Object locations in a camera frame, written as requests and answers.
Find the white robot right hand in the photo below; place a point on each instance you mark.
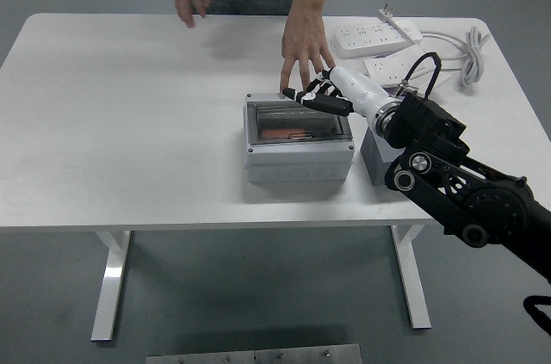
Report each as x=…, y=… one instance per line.
x=361, y=90

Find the person's left hand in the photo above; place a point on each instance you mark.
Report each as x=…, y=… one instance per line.
x=305, y=43

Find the transparent hinged box lid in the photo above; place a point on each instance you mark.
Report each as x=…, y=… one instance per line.
x=297, y=123

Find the orange cylindrical battery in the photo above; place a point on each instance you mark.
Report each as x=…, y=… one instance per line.
x=280, y=133

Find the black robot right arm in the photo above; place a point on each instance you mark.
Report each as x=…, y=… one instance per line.
x=473, y=196

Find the grey plastic junction box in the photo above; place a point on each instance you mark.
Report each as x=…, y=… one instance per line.
x=297, y=162

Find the white power strip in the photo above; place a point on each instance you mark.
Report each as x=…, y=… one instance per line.
x=370, y=41

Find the grey cube holder block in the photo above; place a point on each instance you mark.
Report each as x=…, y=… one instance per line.
x=372, y=162

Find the white table leg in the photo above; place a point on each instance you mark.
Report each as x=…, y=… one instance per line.
x=413, y=286
x=109, y=286

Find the white wall socket panel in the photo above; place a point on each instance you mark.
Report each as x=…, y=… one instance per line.
x=385, y=69

